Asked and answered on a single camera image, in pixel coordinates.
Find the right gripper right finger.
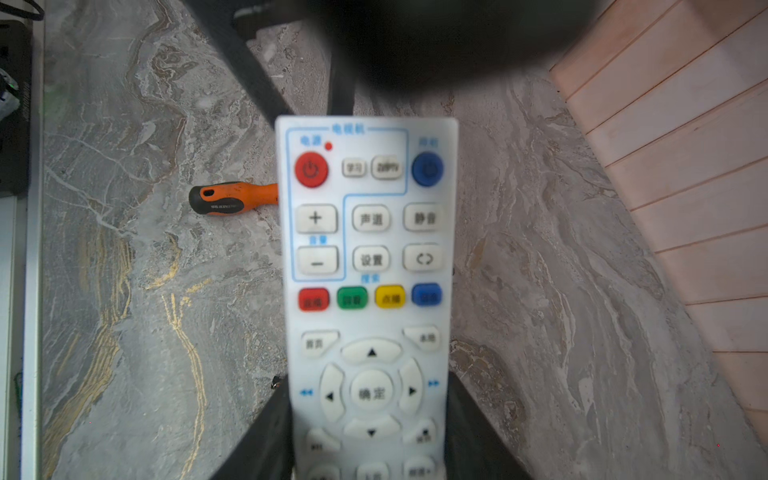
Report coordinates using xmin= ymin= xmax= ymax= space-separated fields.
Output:
xmin=444 ymin=372 xmax=532 ymax=480

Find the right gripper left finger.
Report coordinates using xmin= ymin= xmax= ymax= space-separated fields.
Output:
xmin=211 ymin=375 xmax=296 ymax=480

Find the orange handled screwdriver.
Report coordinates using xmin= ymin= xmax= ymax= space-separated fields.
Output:
xmin=188 ymin=181 xmax=279 ymax=216

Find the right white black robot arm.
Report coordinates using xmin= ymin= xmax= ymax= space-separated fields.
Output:
xmin=188 ymin=1 xmax=596 ymax=479

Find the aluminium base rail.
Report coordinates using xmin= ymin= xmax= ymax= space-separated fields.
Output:
xmin=1 ymin=19 xmax=45 ymax=479

